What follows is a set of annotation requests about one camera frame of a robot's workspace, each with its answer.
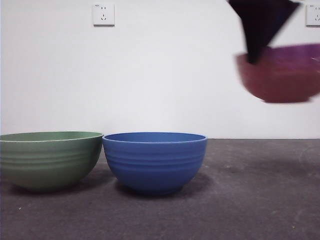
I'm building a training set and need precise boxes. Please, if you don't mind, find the red ribbed bowl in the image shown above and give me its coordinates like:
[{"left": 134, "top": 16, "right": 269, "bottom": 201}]
[{"left": 234, "top": 42, "right": 320, "bottom": 104}]

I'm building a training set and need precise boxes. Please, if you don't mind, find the green ribbed bowl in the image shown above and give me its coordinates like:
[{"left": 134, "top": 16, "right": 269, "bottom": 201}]
[{"left": 0, "top": 131, "right": 105, "bottom": 193}]

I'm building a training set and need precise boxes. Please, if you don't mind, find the blue ribbed bowl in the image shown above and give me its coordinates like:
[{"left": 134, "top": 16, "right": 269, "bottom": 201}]
[{"left": 102, "top": 132, "right": 208, "bottom": 196}]

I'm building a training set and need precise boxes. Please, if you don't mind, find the white wall socket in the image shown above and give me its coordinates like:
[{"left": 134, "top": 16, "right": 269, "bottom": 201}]
[
  {"left": 305, "top": 3, "right": 320, "bottom": 27},
  {"left": 93, "top": 2, "right": 116, "bottom": 27}
]

